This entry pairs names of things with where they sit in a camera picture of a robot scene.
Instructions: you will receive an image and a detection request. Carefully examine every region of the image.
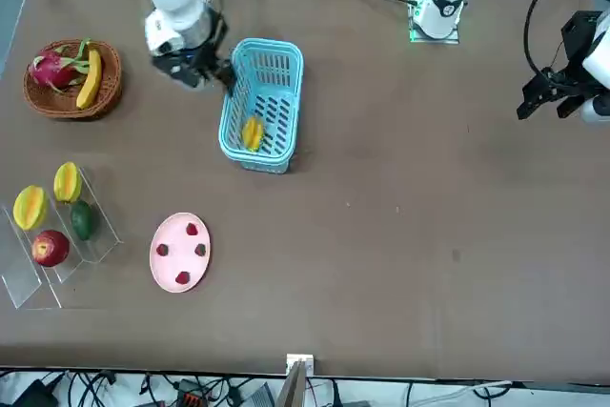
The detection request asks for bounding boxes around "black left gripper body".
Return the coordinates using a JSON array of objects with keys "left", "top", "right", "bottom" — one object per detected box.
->
[{"left": 542, "top": 10, "right": 606, "bottom": 90}]

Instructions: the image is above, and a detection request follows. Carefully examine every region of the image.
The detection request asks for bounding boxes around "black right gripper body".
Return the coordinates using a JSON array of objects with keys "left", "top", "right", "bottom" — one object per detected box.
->
[{"left": 202, "top": 9, "right": 231, "bottom": 61}]

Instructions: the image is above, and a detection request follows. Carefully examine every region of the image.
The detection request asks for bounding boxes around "yellow star fruit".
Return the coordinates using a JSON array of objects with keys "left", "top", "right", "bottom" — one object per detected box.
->
[
  {"left": 52, "top": 161, "right": 83, "bottom": 203},
  {"left": 12, "top": 184, "right": 51, "bottom": 231},
  {"left": 241, "top": 114, "right": 266, "bottom": 153}
]

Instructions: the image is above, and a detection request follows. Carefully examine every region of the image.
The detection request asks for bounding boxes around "blue plastic basket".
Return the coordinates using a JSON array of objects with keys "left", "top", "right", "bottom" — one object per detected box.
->
[{"left": 217, "top": 37, "right": 305, "bottom": 174}]

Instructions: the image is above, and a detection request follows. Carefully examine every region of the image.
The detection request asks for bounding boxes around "brown wicker basket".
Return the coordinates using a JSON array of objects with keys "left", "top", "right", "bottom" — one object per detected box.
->
[{"left": 22, "top": 38, "right": 124, "bottom": 121}]

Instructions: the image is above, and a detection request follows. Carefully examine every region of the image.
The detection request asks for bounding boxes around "clear acrylic step platform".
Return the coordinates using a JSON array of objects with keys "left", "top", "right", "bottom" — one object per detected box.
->
[{"left": 0, "top": 166, "right": 125, "bottom": 311}]

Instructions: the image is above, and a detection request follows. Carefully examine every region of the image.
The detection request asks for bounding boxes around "yellow banana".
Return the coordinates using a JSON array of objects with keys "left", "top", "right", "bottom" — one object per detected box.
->
[{"left": 75, "top": 48, "right": 104, "bottom": 111}]

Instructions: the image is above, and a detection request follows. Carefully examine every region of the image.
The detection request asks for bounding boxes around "pink dragon fruit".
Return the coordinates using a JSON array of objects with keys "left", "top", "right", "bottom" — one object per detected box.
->
[{"left": 28, "top": 37, "right": 94, "bottom": 93}]

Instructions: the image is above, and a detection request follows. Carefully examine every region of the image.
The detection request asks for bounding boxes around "pink plate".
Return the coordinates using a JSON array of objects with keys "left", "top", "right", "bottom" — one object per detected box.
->
[{"left": 149, "top": 212, "right": 214, "bottom": 294}]

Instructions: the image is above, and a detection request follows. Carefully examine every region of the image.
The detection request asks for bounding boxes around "green avocado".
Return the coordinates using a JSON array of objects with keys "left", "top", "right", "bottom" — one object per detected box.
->
[{"left": 70, "top": 199, "right": 95, "bottom": 242}]

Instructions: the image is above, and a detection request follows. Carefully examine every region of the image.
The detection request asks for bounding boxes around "red apple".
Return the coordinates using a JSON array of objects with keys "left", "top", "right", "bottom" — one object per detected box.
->
[{"left": 30, "top": 229, "right": 71, "bottom": 268}]

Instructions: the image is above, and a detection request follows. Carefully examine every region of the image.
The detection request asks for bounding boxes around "black power strip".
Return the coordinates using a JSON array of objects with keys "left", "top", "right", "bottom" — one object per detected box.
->
[{"left": 176, "top": 379, "right": 207, "bottom": 406}]

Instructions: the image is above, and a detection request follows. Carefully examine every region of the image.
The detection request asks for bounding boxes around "grey power adapter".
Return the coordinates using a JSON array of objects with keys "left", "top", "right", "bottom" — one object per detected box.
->
[{"left": 245, "top": 382, "right": 275, "bottom": 407}]

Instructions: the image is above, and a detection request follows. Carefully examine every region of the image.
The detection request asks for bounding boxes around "black power adapter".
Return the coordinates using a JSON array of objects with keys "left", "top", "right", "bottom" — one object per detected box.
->
[{"left": 9, "top": 377, "right": 58, "bottom": 407}]

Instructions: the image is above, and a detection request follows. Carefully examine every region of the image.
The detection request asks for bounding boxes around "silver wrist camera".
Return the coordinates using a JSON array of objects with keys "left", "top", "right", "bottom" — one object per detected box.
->
[{"left": 579, "top": 95, "right": 610, "bottom": 131}]

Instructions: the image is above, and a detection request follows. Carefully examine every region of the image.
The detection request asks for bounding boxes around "wrist camera with black bracket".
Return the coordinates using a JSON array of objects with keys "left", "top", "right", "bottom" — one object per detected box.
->
[{"left": 151, "top": 51, "right": 201, "bottom": 90}]

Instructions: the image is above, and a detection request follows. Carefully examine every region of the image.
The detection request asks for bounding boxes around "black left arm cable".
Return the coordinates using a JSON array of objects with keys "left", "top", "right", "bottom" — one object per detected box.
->
[{"left": 522, "top": 0, "right": 571, "bottom": 75}]

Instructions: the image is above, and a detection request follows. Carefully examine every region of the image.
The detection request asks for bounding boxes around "aluminium camera post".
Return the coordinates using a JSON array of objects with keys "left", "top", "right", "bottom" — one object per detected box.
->
[{"left": 275, "top": 353, "right": 315, "bottom": 407}]

